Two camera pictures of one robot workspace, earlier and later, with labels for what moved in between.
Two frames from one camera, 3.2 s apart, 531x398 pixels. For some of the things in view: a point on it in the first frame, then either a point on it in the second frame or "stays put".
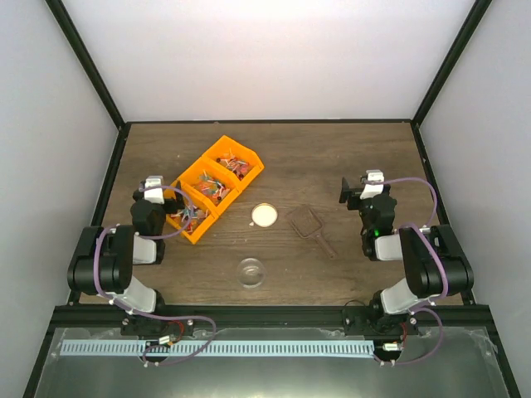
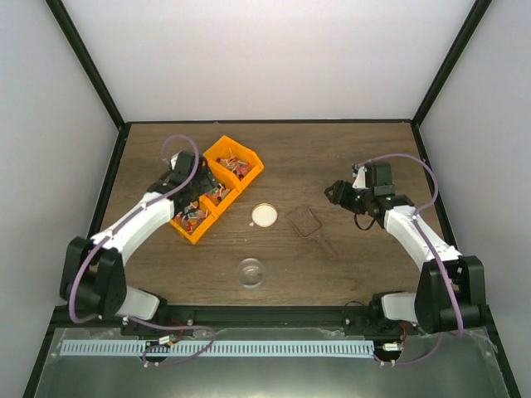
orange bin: [236, 163] stays put
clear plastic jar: [250, 273] stays put
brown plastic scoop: [308, 223] stays put
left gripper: [179, 205] -> [208, 182]
